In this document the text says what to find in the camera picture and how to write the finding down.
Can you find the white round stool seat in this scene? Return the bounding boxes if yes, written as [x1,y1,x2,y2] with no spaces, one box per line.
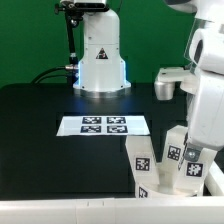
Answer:
[134,163,205,199]

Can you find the white fiducial marker sheet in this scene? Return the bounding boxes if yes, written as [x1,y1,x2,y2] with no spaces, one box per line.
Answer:
[57,116,150,137]

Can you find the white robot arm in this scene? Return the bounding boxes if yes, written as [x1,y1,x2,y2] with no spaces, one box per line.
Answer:
[73,0,224,160]

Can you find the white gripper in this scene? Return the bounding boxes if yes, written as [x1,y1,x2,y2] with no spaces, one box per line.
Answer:
[155,28,224,162]

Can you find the black cables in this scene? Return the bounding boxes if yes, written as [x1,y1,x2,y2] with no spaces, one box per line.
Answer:
[31,67,76,84]

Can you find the white L-shaped fence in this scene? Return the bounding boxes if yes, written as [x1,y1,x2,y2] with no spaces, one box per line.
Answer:
[0,164,224,224]

